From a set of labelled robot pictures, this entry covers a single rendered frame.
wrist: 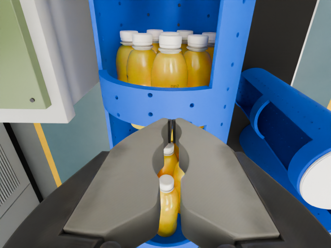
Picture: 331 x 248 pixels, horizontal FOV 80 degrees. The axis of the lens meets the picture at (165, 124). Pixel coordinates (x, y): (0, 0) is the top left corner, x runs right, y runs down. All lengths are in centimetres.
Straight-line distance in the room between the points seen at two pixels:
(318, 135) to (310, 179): 14
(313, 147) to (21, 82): 79
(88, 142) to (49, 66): 160
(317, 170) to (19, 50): 81
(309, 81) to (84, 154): 202
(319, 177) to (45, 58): 80
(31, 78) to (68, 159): 181
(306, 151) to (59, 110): 72
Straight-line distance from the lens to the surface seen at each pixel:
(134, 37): 40
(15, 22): 42
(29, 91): 45
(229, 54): 33
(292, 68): 161
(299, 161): 80
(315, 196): 87
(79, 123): 192
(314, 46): 182
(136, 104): 32
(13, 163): 227
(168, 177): 52
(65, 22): 53
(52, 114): 48
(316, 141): 80
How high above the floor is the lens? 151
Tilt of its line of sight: 61 degrees down
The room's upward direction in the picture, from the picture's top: 176 degrees counter-clockwise
